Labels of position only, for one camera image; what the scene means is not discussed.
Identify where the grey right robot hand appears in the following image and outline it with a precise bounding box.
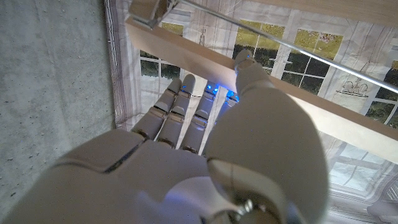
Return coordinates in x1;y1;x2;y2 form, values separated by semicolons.
0;49;330;224

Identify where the wooden hanger with metal clips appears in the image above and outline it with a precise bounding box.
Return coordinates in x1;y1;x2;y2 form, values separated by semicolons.
125;0;398;165

